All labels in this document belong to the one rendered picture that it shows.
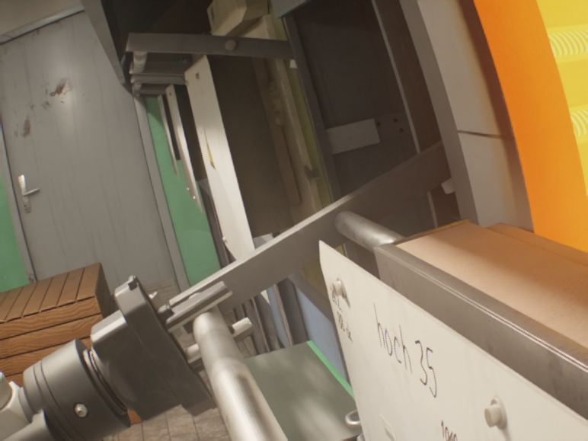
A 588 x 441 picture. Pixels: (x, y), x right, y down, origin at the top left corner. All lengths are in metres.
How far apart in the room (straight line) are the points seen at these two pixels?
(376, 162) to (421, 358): 0.80
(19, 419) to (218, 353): 0.22
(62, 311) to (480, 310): 3.26
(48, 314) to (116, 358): 2.95
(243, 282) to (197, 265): 4.45
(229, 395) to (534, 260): 0.18
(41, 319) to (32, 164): 1.76
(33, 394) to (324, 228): 0.31
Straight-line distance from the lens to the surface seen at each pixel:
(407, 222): 1.29
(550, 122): 0.60
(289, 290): 2.50
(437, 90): 0.74
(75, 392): 0.67
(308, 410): 1.59
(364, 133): 1.26
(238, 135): 1.47
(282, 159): 1.49
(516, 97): 0.58
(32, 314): 3.63
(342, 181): 1.26
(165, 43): 1.28
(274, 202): 1.48
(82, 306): 3.60
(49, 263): 5.25
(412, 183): 0.77
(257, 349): 4.27
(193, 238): 5.18
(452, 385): 0.45
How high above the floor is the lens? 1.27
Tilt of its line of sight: 10 degrees down
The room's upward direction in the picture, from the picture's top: 14 degrees counter-clockwise
